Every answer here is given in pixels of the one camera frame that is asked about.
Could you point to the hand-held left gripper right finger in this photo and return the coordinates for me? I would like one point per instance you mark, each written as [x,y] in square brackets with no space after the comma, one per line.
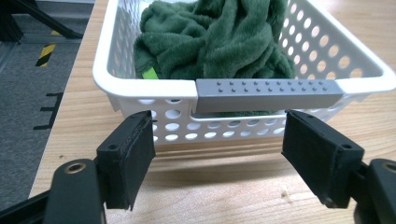
[320,158]

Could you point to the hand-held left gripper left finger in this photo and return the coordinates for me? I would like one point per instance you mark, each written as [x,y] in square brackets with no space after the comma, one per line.
[124,161]

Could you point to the white perforated plastic basket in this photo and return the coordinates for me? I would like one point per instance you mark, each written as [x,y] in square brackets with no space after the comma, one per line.
[149,90]

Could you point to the green fleece cloth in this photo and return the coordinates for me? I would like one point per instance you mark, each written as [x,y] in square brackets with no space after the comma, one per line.
[214,40]

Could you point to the black tape floor marking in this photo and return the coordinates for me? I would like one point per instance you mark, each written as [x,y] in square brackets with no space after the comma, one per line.
[51,109]

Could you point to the yellow black hazard tape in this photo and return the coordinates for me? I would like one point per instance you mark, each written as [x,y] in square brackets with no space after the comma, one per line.
[46,54]

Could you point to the black metal stand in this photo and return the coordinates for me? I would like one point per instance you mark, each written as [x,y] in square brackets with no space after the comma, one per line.
[28,18]

